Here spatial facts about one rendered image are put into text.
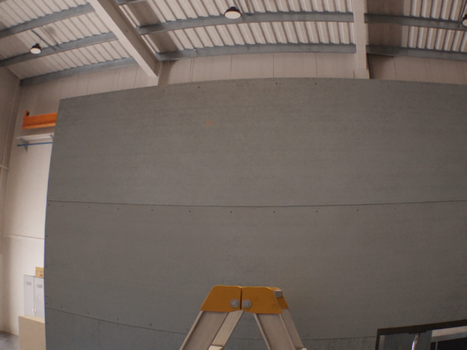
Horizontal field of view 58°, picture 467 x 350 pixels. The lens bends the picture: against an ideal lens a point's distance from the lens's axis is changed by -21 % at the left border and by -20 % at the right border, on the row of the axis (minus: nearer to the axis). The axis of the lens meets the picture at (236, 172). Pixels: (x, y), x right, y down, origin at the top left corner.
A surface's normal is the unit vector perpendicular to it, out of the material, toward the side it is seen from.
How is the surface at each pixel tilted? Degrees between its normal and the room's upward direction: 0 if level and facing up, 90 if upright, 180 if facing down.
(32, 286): 90
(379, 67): 90
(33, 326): 90
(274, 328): 88
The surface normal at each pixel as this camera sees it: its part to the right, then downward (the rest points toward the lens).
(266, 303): -0.15, -0.23
